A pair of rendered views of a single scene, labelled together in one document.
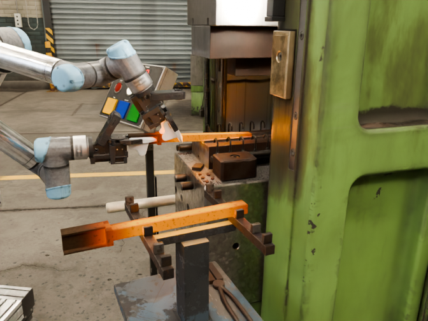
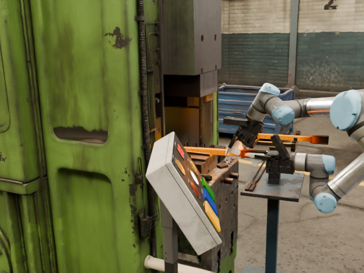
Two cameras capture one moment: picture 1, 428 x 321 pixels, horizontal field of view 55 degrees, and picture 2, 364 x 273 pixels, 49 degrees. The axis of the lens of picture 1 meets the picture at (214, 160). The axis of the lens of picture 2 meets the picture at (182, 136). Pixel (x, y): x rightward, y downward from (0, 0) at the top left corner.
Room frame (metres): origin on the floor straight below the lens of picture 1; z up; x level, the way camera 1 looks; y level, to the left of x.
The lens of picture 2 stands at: (2.68, 1.18, 1.53)
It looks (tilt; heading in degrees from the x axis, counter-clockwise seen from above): 15 degrees down; 225
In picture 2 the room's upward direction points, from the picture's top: 1 degrees counter-clockwise
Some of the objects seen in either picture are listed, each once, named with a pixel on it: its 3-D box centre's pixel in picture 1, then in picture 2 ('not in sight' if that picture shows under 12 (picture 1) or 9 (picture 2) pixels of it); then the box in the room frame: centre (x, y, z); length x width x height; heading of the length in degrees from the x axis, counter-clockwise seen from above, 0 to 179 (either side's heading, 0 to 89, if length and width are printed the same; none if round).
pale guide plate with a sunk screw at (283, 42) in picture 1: (281, 64); (208, 84); (1.12, -0.18, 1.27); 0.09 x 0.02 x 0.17; 19
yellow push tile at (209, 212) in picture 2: (110, 106); (210, 216); (1.85, 0.47, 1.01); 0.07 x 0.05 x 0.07; 44
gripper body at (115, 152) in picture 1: (108, 148); (280, 162); (1.24, 0.33, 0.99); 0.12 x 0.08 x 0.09; 109
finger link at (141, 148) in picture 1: (142, 146); not in sight; (1.26, 0.23, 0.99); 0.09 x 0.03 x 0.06; 106
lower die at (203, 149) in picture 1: (255, 143); (168, 157); (1.44, -0.15, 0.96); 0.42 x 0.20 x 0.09; 109
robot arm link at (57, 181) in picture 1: (56, 178); (319, 188); (1.21, 0.49, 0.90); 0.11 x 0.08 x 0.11; 35
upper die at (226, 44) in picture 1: (259, 41); (166, 81); (1.44, -0.15, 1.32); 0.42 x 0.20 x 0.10; 109
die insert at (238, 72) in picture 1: (272, 65); (161, 97); (1.43, -0.19, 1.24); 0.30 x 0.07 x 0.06; 109
